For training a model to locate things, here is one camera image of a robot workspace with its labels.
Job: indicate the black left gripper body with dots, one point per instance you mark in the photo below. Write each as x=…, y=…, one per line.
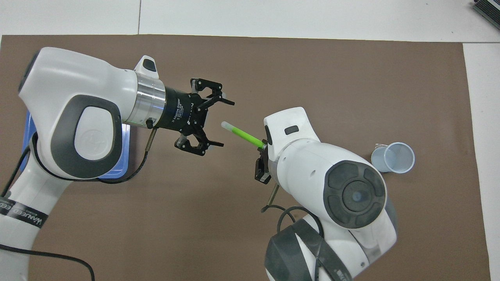
x=179, y=111

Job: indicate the green highlighter pen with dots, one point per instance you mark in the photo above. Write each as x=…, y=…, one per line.
x=242, y=136

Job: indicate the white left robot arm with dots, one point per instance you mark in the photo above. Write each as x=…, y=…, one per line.
x=78, y=97

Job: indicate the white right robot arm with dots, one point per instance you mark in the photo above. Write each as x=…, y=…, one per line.
x=312, y=164

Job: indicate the blue plastic tray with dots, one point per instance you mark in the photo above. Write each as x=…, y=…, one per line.
x=125, y=156

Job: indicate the brown table mat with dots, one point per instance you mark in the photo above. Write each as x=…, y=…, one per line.
x=351, y=78

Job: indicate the translucent pen cup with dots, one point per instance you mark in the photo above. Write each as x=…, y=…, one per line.
x=398, y=158

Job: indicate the dark striped device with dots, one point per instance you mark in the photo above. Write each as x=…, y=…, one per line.
x=490, y=11

